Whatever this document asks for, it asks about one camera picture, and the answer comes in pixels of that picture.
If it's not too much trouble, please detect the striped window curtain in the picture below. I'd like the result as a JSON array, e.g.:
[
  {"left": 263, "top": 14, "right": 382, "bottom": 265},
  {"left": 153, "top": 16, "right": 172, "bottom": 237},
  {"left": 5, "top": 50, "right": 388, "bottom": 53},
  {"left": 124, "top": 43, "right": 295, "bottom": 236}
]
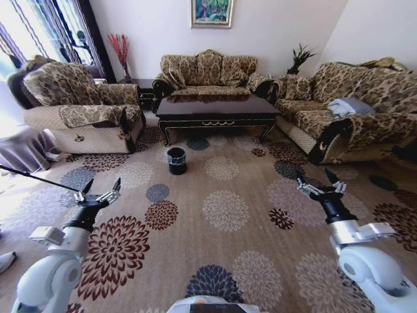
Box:
[{"left": 0, "top": 0, "right": 105, "bottom": 79}]

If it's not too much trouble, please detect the yellow green cushion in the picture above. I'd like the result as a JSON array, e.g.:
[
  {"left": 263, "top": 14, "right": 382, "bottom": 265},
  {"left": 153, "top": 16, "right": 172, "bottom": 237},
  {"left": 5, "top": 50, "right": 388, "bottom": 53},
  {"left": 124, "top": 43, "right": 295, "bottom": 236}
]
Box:
[{"left": 359, "top": 56, "right": 408, "bottom": 72}]

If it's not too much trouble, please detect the floral patterned throw pillow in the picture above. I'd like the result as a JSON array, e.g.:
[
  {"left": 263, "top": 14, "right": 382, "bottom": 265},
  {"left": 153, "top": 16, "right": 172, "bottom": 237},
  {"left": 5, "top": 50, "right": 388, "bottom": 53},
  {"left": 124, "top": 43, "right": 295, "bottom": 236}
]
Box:
[{"left": 285, "top": 76, "right": 314, "bottom": 102}]

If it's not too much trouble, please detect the floral patterned long sofa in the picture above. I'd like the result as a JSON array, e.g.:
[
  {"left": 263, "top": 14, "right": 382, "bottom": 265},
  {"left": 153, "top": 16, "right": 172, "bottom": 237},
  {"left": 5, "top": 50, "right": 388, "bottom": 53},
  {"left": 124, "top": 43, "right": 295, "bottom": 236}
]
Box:
[{"left": 272, "top": 60, "right": 417, "bottom": 165}]

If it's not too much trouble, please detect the framed landscape painting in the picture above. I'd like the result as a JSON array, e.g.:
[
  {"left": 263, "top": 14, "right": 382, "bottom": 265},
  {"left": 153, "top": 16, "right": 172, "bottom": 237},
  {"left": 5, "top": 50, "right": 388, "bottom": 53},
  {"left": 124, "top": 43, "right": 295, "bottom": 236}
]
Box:
[{"left": 190, "top": 0, "right": 234, "bottom": 29}]

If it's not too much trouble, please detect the floral patterned loveseat sofa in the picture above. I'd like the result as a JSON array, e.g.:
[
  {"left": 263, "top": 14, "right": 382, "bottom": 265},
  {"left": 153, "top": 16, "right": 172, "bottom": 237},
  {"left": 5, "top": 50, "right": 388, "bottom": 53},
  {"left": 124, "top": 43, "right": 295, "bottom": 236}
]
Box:
[{"left": 152, "top": 49, "right": 280, "bottom": 105}]

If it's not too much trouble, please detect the dark wooden coffee table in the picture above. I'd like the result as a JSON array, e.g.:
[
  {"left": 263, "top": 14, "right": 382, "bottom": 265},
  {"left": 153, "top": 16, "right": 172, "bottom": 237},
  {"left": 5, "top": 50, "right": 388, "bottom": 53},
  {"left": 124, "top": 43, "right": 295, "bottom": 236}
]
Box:
[{"left": 155, "top": 94, "right": 282, "bottom": 147}]

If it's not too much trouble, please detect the large floral patterned carpet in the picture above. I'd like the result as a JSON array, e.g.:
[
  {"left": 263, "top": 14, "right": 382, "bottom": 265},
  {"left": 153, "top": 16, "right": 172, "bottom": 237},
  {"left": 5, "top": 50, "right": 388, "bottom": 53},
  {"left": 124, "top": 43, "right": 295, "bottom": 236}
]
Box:
[{"left": 0, "top": 110, "right": 417, "bottom": 313}]

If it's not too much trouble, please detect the black round trash bin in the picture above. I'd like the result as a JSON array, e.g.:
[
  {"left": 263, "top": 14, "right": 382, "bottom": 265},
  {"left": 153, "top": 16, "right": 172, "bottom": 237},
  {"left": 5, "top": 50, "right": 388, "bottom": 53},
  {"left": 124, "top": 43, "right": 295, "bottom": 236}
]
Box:
[{"left": 166, "top": 147, "right": 189, "bottom": 175}]

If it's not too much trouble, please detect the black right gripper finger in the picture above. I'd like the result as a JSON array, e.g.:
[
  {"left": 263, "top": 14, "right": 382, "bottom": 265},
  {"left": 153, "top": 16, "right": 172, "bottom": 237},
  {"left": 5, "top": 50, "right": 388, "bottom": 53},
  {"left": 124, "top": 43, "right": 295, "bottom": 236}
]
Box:
[
  {"left": 295, "top": 175, "right": 324, "bottom": 196},
  {"left": 324, "top": 167, "right": 347, "bottom": 196}
]

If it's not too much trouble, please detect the floral patterned armchair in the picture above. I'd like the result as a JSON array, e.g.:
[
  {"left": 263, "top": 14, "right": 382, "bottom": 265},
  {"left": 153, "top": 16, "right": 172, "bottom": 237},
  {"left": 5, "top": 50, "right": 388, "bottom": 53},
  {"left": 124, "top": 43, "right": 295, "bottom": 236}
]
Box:
[{"left": 7, "top": 54, "right": 147, "bottom": 155}]

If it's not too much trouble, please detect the dark wooden side table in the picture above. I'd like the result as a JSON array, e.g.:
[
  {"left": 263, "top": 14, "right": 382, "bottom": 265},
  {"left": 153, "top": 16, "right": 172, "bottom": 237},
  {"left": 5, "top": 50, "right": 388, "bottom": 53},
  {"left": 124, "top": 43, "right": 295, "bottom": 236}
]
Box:
[{"left": 117, "top": 78, "right": 157, "bottom": 112}]

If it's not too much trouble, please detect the thin black rod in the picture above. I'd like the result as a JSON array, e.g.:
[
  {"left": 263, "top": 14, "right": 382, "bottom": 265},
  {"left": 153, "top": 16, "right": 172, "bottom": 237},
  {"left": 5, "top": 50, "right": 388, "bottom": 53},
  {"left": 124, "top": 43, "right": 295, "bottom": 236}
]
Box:
[{"left": 0, "top": 164, "right": 81, "bottom": 193}]

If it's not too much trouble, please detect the white shoe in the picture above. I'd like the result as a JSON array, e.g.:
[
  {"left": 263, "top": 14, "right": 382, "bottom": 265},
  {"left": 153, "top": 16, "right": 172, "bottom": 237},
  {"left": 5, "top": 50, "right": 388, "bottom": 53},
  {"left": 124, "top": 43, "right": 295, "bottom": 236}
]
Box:
[{"left": 0, "top": 251, "right": 18, "bottom": 275}]

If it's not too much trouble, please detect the white robot front shell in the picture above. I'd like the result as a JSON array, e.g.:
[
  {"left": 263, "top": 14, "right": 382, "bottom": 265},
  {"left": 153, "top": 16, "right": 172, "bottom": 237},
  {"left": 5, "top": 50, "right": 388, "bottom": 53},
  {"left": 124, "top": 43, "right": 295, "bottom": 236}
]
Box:
[{"left": 165, "top": 295, "right": 259, "bottom": 313}]

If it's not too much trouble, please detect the folded grey blue blanket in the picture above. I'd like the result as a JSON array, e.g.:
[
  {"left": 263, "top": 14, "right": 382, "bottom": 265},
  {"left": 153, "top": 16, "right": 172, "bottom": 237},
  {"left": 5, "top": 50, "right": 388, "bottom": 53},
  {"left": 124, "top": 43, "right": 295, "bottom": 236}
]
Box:
[{"left": 326, "top": 96, "right": 377, "bottom": 119}]

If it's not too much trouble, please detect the red dried reeds vase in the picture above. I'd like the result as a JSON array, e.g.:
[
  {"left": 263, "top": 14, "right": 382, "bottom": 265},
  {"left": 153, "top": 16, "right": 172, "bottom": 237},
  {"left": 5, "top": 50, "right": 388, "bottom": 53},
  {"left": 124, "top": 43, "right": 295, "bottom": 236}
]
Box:
[{"left": 107, "top": 32, "right": 132, "bottom": 83}]

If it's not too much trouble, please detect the grey draped round table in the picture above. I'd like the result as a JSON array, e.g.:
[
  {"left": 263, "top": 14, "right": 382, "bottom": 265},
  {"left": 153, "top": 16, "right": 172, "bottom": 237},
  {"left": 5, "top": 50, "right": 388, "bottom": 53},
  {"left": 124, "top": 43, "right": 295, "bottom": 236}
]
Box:
[{"left": 0, "top": 78, "right": 59, "bottom": 174}]

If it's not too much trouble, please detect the green potted plant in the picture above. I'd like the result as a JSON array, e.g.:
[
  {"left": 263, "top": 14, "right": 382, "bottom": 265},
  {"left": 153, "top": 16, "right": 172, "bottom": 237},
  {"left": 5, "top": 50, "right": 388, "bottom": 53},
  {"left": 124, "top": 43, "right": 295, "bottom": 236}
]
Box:
[{"left": 286, "top": 42, "right": 317, "bottom": 75}]

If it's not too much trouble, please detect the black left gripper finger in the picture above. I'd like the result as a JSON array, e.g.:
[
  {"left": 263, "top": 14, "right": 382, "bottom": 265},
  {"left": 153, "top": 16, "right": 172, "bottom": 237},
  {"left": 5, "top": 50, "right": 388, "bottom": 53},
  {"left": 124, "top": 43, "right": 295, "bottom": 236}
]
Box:
[
  {"left": 73, "top": 178, "right": 95, "bottom": 204},
  {"left": 94, "top": 177, "right": 122, "bottom": 203}
]

